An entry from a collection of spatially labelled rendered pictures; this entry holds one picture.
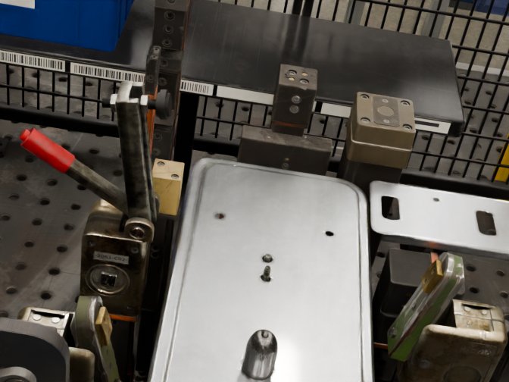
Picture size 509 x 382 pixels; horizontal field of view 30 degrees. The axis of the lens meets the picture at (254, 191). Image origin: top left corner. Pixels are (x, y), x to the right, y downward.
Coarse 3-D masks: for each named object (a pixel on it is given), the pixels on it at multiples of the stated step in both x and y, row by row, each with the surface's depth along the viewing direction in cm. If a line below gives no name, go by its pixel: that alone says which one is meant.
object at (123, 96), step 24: (120, 96) 89; (144, 96) 90; (168, 96) 90; (120, 120) 90; (144, 120) 93; (120, 144) 92; (144, 144) 95; (144, 168) 93; (144, 192) 95; (144, 216) 97
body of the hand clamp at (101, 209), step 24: (96, 216) 100; (120, 216) 101; (96, 240) 98; (120, 240) 98; (96, 264) 100; (120, 264) 100; (144, 264) 101; (96, 288) 103; (120, 288) 103; (144, 288) 107; (120, 312) 105; (120, 336) 108; (120, 360) 111
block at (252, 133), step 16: (256, 128) 125; (240, 144) 124; (256, 144) 124; (272, 144) 123; (288, 144) 123; (304, 144) 124; (320, 144) 124; (240, 160) 125; (256, 160) 125; (272, 160) 125; (288, 160) 125; (304, 160) 125; (320, 160) 124
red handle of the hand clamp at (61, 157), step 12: (24, 132) 93; (36, 132) 94; (24, 144) 93; (36, 144) 93; (48, 144) 94; (36, 156) 94; (48, 156) 94; (60, 156) 94; (72, 156) 95; (60, 168) 95; (72, 168) 95; (84, 168) 96; (84, 180) 96; (96, 180) 96; (96, 192) 97; (108, 192) 97; (120, 192) 98; (120, 204) 98
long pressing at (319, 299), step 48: (192, 192) 113; (240, 192) 114; (288, 192) 116; (336, 192) 117; (192, 240) 107; (240, 240) 108; (288, 240) 109; (336, 240) 110; (192, 288) 101; (240, 288) 102; (288, 288) 103; (336, 288) 104; (192, 336) 96; (240, 336) 97; (288, 336) 98; (336, 336) 99
